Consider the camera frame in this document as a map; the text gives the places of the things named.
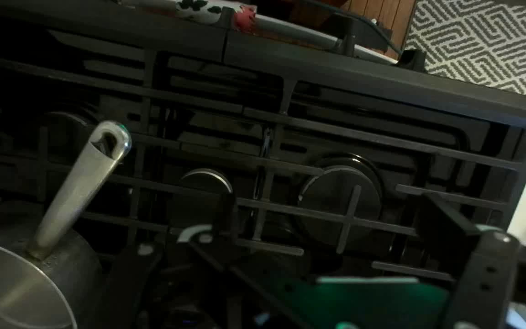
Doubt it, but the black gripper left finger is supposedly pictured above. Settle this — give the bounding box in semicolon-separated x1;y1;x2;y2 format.
78;192;242;329

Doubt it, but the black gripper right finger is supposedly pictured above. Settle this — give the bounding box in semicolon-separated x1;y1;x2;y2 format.
419;190;524;329

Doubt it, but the stainless steel saucepan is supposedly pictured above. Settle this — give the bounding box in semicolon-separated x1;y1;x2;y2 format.
0;119;133;329

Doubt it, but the black and white patterned rug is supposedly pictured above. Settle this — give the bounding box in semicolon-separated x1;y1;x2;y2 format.
399;0;526;148

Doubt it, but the white patterned towel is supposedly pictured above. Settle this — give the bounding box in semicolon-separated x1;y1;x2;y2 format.
118;0;259;33

